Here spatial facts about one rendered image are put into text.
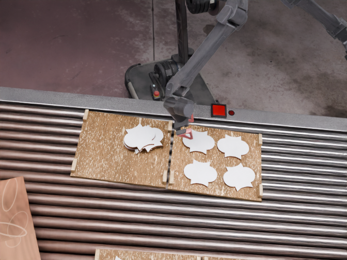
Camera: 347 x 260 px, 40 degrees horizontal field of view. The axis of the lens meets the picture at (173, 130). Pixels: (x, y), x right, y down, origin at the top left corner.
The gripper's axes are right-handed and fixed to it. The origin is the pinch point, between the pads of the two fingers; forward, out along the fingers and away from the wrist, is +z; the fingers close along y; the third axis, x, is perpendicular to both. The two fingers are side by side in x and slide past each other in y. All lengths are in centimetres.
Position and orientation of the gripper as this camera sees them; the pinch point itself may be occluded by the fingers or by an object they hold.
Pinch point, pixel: (191, 129)
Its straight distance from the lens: 207.6
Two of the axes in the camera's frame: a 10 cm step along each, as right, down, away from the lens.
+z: 4.9, 5.7, 6.6
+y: 0.6, -7.8, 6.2
